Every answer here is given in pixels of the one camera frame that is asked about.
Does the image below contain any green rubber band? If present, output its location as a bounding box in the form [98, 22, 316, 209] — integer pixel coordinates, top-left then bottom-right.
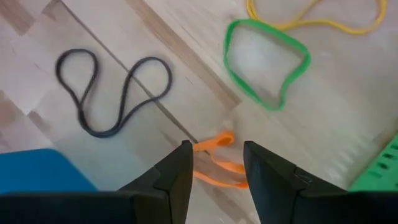
[223, 18, 312, 111]

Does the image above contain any blue plastic bin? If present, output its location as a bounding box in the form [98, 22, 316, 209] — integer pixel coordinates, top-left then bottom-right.
[0, 148, 98, 195]

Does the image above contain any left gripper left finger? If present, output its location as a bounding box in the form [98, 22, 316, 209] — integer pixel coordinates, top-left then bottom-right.
[119, 140, 194, 224]

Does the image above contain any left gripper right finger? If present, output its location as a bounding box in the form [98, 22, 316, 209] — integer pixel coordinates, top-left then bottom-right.
[244, 141, 348, 224]

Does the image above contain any orange rubber band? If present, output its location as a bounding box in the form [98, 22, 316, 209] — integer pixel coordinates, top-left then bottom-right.
[192, 130, 249, 190]

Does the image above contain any black rubber band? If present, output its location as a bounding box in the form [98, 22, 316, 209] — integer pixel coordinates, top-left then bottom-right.
[55, 48, 174, 139]

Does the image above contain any green slotted plastic basket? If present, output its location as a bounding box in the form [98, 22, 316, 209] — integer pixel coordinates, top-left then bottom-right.
[348, 133, 398, 192]

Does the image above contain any yellow rubber band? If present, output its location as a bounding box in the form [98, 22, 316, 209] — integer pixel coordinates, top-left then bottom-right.
[246, 0, 389, 35]

